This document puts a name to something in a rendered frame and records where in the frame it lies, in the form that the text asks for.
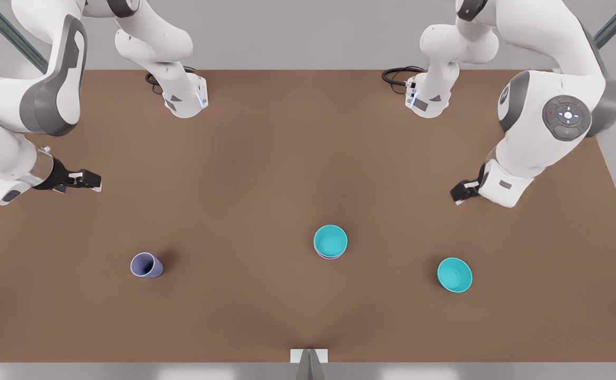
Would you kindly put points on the teal bowl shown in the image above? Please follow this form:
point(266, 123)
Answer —
point(330, 240)
point(454, 275)

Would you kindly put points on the pink bowl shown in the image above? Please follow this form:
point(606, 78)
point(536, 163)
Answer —
point(330, 258)

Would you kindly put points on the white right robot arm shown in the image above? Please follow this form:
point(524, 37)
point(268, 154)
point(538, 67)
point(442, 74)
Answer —
point(2, 105)

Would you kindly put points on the purple cup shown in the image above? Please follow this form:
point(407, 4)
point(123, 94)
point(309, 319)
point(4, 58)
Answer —
point(147, 265)

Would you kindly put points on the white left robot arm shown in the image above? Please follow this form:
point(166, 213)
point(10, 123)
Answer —
point(545, 63)

